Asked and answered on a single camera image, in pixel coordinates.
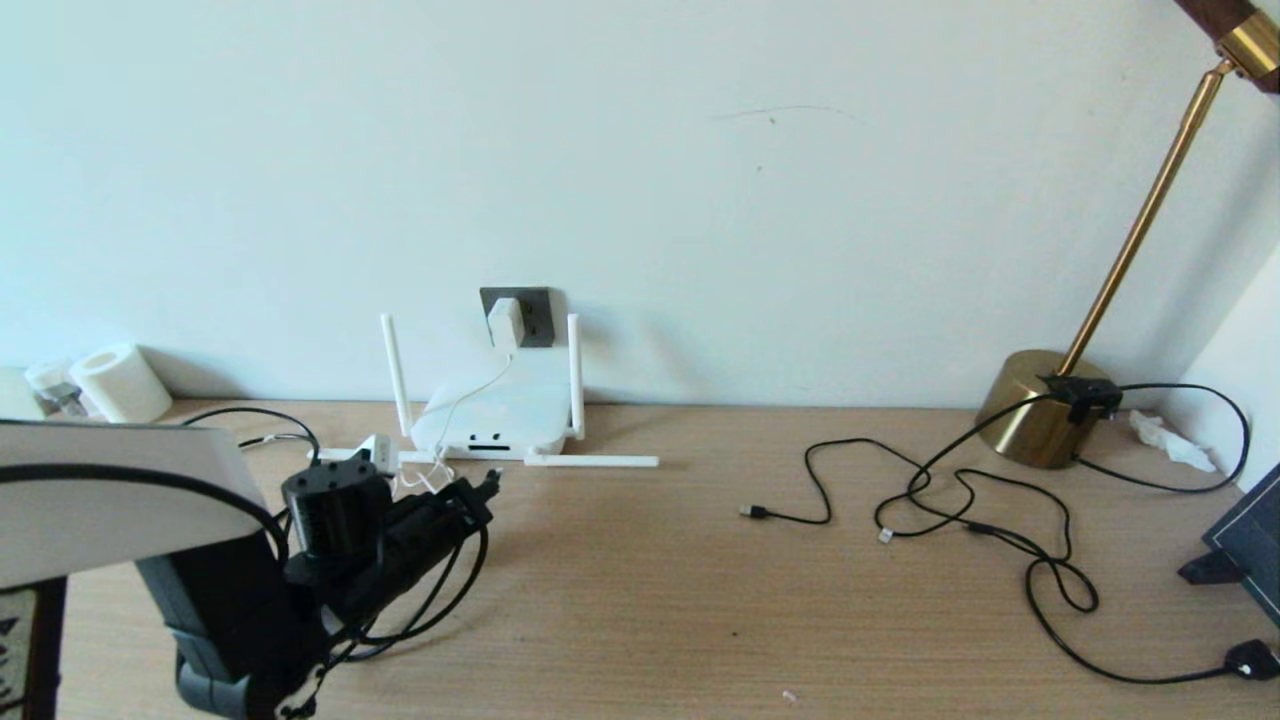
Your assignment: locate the black ethernet cable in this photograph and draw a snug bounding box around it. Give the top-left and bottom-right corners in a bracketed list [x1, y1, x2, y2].
[180, 407, 503, 661]

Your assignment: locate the white adapter cable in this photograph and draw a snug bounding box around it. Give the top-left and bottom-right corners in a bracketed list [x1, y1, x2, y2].
[398, 345, 516, 496]

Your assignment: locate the white power adapter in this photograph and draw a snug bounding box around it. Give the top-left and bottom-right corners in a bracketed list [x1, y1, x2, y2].
[487, 297, 525, 351]

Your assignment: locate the white wifi router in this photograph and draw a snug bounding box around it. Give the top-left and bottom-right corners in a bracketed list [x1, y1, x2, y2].
[308, 313, 661, 469]

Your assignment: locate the white paper roll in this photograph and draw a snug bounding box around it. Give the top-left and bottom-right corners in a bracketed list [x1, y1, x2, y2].
[70, 343, 173, 424]

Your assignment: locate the small clear jar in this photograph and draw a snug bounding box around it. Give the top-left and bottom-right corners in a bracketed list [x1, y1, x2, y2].
[26, 360, 86, 418]

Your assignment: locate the translucent plastic object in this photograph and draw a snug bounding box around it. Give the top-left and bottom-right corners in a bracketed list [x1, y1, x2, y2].
[0, 368, 41, 421]

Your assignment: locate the brass desk lamp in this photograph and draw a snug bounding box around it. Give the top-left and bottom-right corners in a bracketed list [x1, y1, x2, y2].
[975, 0, 1280, 471]

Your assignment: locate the crumpled white tissue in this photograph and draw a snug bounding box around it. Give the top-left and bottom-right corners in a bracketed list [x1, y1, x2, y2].
[1127, 411, 1216, 474]

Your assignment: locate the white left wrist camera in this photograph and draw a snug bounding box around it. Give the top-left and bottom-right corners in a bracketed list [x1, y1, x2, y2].
[355, 433, 399, 479]

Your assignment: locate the grey wall socket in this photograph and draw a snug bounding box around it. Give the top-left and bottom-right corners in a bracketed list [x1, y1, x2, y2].
[479, 287, 554, 348]

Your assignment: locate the black left camera cable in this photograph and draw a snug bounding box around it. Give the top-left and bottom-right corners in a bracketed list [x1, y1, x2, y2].
[0, 462, 491, 666]

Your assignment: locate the thin black usb cable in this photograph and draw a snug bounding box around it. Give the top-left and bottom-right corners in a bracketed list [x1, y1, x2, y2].
[741, 438, 1101, 613]

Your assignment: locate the black inline cord switch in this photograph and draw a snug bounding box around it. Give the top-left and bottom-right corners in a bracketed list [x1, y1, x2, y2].
[1037, 375, 1121, 426]

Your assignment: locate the black lamp power cord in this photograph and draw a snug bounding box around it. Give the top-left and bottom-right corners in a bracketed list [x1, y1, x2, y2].
[905, 384, 1280, 686]

